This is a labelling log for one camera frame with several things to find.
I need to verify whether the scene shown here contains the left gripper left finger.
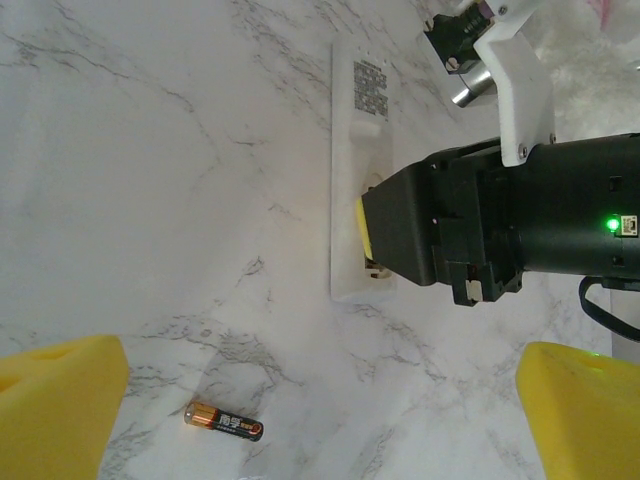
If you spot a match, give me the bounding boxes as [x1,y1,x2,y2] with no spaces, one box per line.
[0,333,129,480]

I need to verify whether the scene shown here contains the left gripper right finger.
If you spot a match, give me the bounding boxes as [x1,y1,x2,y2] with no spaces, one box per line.
[516,341,640,480]

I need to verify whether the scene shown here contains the gold and black battery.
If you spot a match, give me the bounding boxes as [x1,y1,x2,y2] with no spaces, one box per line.
[362,172,397,283]
[183,400,265,445]

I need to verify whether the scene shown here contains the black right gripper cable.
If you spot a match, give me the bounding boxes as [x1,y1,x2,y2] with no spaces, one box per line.
[578,276,640,344]

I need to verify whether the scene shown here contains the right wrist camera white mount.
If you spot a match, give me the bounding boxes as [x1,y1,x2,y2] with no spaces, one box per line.
[422,0,557,169]

